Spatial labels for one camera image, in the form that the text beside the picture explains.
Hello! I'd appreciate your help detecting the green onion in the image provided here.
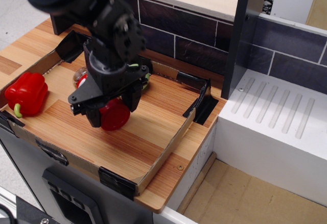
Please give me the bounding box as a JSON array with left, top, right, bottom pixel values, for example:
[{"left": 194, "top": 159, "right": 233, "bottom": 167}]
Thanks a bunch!
[{"left": 127, "top": 63, "right": 151, "bottom": 91}]

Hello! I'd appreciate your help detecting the red bell pepper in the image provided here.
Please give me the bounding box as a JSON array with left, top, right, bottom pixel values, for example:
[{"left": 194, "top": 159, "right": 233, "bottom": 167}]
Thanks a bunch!
[{"left": 5, "top": 72, "right": 48, "bottom": 118}]

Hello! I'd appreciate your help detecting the black equipment corner with screw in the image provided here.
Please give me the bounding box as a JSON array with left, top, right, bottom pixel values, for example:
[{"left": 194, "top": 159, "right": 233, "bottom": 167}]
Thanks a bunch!
[{"left": 1, "top": 196, "right": 59, "bottom": 224}]

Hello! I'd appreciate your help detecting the red-capped basil spice bottle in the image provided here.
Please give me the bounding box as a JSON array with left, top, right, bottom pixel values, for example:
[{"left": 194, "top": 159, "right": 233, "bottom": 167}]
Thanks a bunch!
[{"left": 73, "top": 67, "right": 130, "bottom": 131}]

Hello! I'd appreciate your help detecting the white sink drainboard unit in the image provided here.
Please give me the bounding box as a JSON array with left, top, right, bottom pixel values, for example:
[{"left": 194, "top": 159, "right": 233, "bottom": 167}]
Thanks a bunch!
[{"left": 214, "top": 13, "right": 327, "bottom": 207}]

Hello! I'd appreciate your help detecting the dark grey vertical post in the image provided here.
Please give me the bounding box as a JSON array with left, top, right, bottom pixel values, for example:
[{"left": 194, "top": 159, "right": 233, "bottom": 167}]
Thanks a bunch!
[{"left": 221, "top": 0, "right": 264, "bottom": 99}]

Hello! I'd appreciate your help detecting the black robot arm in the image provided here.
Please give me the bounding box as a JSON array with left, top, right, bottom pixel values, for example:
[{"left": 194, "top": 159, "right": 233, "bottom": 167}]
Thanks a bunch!
[{"left": 28, "top": 0, "right": 149, "bottom": 131}]

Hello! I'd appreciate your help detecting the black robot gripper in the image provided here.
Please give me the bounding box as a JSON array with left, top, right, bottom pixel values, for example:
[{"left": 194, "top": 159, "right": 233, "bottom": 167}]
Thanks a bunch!
[{"left": 68, "top": 39, "right": 150, "bottom": 128}]

